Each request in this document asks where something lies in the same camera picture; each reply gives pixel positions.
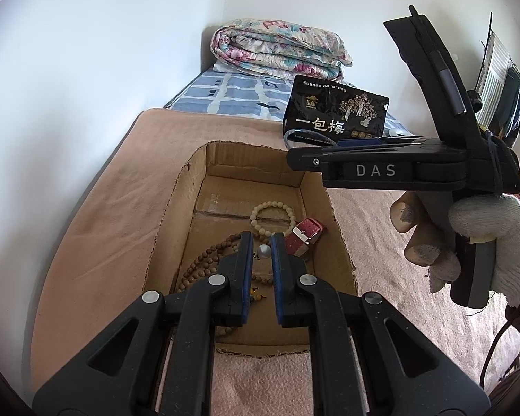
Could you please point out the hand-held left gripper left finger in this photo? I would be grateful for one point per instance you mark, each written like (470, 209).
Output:
(245, 268)

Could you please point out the blue checked bedsheet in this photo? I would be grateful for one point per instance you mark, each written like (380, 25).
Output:
(238, 95)

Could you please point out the black metal clothes rack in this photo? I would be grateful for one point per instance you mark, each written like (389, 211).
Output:
(490, 26)

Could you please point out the person's right hand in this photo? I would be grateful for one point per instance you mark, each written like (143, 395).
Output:
(502, 221)

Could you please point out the striped towel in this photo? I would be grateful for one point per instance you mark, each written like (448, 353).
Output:
(496, 78)

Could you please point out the black snack bag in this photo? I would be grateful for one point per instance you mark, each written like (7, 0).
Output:
(329, 112)

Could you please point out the hanging dark clothes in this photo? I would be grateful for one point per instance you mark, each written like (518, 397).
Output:
(513, 104)

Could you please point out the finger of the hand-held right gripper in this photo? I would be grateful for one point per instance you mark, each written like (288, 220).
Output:
(307, 158)
(381, 141)

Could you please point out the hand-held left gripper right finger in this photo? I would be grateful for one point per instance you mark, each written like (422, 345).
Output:
(278, 277)

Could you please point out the folded floral quilt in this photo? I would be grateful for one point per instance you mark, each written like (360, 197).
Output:
(277, 47)

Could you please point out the cardboard box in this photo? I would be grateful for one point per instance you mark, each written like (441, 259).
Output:
(225, 173)

